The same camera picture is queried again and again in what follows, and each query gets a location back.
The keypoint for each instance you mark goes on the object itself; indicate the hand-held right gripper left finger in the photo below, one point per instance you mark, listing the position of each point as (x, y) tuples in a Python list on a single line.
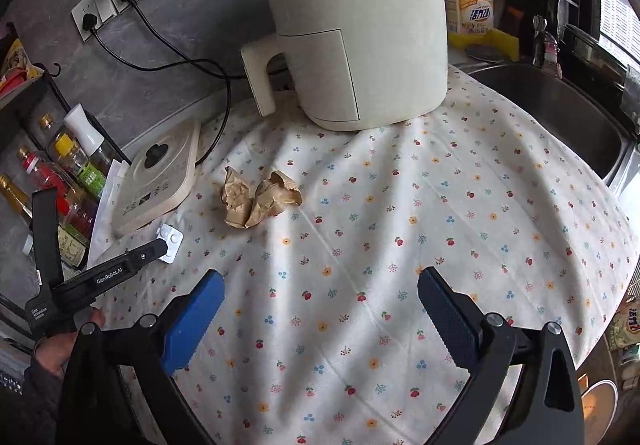
[(195, 320)]

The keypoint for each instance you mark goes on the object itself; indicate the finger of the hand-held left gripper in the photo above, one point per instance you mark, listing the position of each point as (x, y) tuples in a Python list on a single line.
[(46, 235), (147, 251)]

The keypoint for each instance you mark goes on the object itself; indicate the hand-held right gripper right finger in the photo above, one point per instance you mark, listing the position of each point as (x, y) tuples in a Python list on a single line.
[(450, 320)]

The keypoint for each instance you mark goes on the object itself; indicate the silver pill blister pack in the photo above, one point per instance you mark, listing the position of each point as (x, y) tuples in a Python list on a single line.
[(172, 237)]

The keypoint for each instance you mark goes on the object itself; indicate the brown paper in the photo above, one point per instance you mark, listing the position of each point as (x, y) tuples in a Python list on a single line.
[(270, 200)]

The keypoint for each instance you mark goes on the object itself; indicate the white round bin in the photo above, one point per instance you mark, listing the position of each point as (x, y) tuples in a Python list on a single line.
[(602, 405)]

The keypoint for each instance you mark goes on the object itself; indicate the person's left forearm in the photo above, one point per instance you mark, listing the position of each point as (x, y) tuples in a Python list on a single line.
[(40, 410)]

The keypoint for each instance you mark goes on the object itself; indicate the person's left hand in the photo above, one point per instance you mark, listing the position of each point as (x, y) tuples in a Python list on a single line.
[(52, 355)]

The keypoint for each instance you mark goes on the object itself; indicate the amber oil bottle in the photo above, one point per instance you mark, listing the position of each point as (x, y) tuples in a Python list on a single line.
[(15, 197)]

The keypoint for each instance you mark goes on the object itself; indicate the white paper sheet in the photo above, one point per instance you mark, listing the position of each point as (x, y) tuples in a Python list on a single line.
[(107, 205)]

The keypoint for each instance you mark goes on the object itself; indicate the red sauce bottle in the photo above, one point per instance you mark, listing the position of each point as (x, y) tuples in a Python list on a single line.
[(45, 172)]

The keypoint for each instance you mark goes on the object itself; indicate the cream appliance with black knob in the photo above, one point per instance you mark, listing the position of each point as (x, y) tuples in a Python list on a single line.
[(160, 185)]

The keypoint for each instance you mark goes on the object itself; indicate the yellow-capped green label bottle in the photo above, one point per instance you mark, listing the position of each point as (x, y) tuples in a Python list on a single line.
[(82, 170)]

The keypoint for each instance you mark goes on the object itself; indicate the small gold-capped bottle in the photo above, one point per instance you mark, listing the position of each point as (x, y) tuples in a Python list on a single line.
[(46, 121)]

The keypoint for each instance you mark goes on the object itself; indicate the white-capped bottle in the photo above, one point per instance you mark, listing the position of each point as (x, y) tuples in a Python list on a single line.
[(85, 127)]

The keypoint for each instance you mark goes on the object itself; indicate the black spice rack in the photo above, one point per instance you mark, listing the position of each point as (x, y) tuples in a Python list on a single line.
[(15, 125)]

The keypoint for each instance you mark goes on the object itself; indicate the floral white tablecloth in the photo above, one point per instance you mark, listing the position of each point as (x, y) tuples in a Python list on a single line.
[(375, 225)]

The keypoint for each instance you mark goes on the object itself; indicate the yellow snack packet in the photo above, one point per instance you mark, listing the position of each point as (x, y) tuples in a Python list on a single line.
[(15, 62)]

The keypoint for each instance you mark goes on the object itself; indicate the washing powder bag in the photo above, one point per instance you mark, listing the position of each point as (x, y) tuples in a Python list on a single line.
[(627, 322)]

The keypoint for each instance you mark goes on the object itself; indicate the steel sink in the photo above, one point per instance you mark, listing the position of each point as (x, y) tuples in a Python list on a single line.
[(550, 115)]

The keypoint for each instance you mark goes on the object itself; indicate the yellow sponge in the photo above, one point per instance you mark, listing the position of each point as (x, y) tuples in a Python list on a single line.
[(505, 45)]

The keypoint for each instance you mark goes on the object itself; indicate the small pink bottle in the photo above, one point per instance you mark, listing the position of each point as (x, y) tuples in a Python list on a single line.
[(551, 52)]

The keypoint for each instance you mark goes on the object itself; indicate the small clear soap bottle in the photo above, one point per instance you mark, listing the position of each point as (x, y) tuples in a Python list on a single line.
[(539, 32)]

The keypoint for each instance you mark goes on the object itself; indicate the cream air fryer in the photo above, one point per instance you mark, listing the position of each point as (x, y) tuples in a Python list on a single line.
[(350, 25)]

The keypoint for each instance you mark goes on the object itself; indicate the window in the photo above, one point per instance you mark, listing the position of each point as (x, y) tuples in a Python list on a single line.
[(615, 5)]

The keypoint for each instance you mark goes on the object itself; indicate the white single wall socket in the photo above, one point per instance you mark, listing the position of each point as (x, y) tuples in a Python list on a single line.
[(102, 10)]

